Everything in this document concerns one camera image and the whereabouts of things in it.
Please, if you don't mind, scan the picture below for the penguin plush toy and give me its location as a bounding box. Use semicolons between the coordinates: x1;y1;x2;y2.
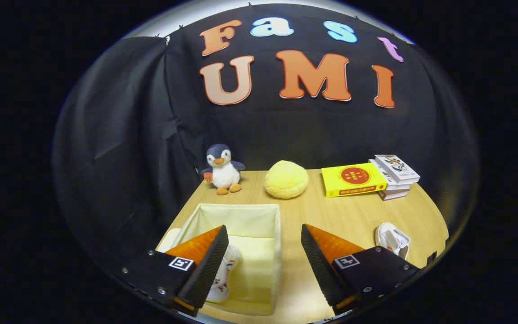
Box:
201;144;246;196

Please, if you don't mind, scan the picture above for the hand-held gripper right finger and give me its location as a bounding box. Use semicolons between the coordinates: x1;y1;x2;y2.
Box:
301;224;420;315

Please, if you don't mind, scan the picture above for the white canvas shoe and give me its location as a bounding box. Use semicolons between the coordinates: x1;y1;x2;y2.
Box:
205;243;241;303
375;223;411;261

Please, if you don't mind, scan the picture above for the yellow bread-shaped plush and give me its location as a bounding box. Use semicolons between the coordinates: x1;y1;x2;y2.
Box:
264;160;309;199

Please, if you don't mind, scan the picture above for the white illustrated cover book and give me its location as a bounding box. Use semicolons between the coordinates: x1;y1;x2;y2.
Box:
375;154;420;185

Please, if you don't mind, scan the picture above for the beige fabric storage box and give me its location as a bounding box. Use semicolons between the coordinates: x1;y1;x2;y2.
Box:
157;203;282;315

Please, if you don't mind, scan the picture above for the black backdrop cloth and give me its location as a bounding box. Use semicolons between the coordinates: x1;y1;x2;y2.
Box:
52;4;480;270

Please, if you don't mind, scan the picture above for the yellow book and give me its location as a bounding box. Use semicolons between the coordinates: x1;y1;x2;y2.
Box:
321;162;388;198

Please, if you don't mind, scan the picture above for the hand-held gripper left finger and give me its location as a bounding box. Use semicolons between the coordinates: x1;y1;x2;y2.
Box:
120;225;229;318

